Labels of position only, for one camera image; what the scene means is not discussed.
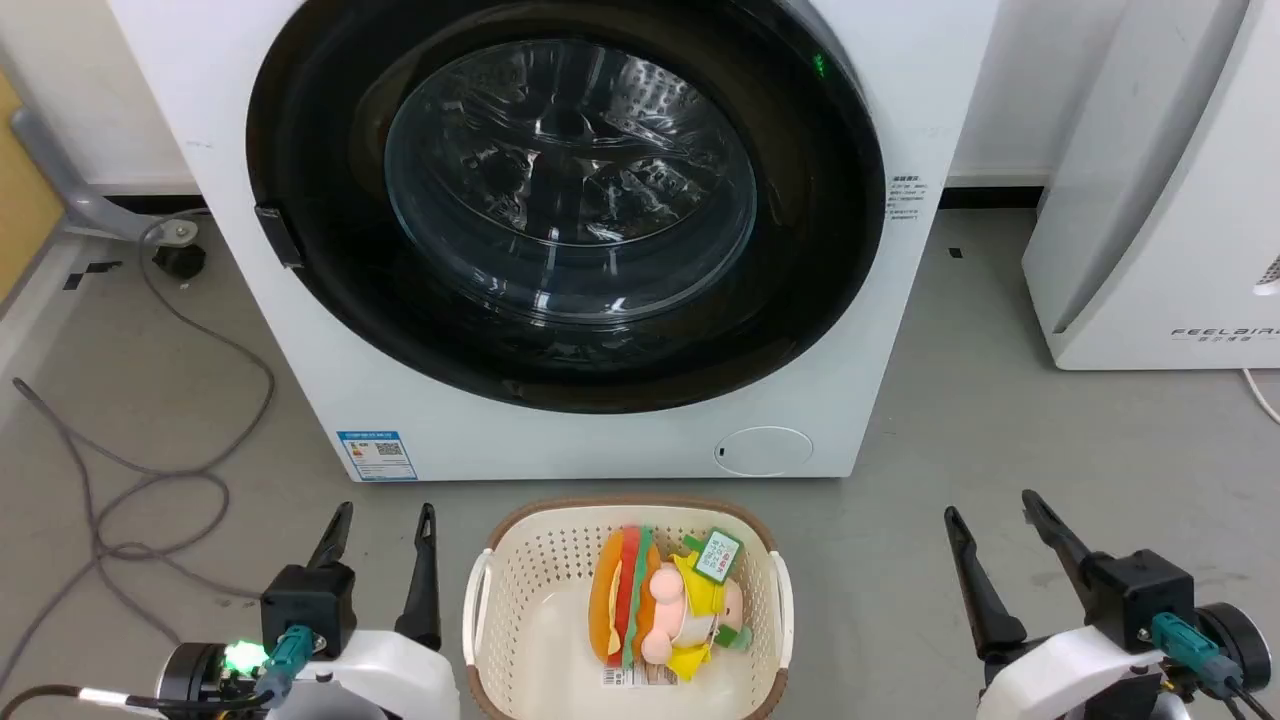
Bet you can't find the right teal-plug black cable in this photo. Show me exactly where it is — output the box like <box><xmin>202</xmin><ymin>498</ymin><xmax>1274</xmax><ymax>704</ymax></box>
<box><xmin>1149</xmin><ymin>612</ymin><xmax>1280</xmax><ymax>720</ymax></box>

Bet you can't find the small printed text sticker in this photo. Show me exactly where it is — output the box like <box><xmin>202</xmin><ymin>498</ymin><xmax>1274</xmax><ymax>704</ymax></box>
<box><xmin>887</xmin><ymin>176</ymin><xmax>929</xmax><ymax>221</ymax></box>

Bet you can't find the green hang tag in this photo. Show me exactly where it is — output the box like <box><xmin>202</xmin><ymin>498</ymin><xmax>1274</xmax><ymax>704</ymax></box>
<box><xmin>694</xmin><ymin>528</ymin><xmax>745</xmax><ymax>584</ymax></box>

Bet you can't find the long grey floor cable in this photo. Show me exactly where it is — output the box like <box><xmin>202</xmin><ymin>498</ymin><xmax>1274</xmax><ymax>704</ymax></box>
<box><xmin>0</xmin><ymin>214</ymin><xmax>277</xmax><ymax>693</ymax></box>

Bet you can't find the burger plush toy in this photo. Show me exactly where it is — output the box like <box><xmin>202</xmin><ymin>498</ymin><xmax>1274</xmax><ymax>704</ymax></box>
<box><xmin>588</xmin><ymin>527</ymin><xmax>667</xmax><ymax>670</ymax></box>

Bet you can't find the white front-load washing machine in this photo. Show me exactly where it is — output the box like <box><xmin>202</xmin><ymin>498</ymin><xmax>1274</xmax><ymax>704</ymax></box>
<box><xmin>105</xmin><ymin>0</ymin><xmax>1001</xmax><ymax>483</ymax></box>

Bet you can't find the blue energy label sticker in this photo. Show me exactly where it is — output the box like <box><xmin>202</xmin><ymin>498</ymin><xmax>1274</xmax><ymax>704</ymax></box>
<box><xmin>336</xmin><ymin>431</ymin><xmax>418</xmax><ymax>482</ymax></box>

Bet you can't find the cream perforated laundry basket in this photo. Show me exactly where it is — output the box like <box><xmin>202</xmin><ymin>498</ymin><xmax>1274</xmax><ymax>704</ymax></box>
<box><xmin>462</xmin><ymin>497</ymin><xmax>795</xmax><ymax>720</ymax></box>

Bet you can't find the pink doll in yellow clothes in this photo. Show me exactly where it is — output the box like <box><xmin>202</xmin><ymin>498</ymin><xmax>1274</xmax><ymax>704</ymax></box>
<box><xmin>636</xmin><ymin>546</ymin><xmax>754</xmax><ymax>682</ymax></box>

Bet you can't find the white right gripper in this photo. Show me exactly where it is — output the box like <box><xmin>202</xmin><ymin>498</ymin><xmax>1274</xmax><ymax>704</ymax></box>
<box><xmin>944</xmin><ymin>489</ymin><xmax>1167</xmax><ymax>720</ymax></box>

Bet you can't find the grey metal furniture leg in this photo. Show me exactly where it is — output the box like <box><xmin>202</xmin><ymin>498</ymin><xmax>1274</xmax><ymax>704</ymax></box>
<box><xmin>10</xmin><ymin>105</ymin><xmax>201</xmax><ymax>246</ymax></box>

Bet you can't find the thin white power cable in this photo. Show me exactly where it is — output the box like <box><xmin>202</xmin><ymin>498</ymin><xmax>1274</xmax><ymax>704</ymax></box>
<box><xmin>1241</xmin><ymin>368</ymin><xmax>1280</xmax><ymax>426</ymax></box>

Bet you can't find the yellow wooden panel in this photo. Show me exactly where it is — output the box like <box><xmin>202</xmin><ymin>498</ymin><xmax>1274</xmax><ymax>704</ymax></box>
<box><xmin>0</xmin><ymin>68</ymin><xmax>67</xmax><ymax>303</ymax></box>

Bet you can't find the round white filter cover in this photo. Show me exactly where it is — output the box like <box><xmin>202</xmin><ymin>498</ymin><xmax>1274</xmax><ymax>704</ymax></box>
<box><xmin>715</xmin><ymin>426</ymin><xmax>814</xmax><ymax>477</ymax></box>

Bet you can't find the white air purifier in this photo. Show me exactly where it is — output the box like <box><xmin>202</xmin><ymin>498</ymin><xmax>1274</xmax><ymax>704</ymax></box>
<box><xmin>1022</xmin><ymin>0</ymin><xmax>1280</xmax><ymax>372</ymax></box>

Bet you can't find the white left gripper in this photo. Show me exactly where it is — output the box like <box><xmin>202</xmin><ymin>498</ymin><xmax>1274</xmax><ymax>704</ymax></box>
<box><xmin>268</xmin><ymin>501</ymin><xmax>462</xmax><ymax>720</ymax></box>

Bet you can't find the round black glass washer door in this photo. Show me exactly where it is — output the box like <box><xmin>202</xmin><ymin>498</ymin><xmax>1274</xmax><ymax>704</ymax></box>
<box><xmin>245</xmin><ymin>0</ymin><xmax>888</xmax><ymax>415</ymax></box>

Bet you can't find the black castor wheel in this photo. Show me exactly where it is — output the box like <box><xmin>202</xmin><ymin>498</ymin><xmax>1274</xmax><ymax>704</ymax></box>
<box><xmin>152</xmin><ymin>243</ymin><xmax>208</xmax><ymax>280</ymax></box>

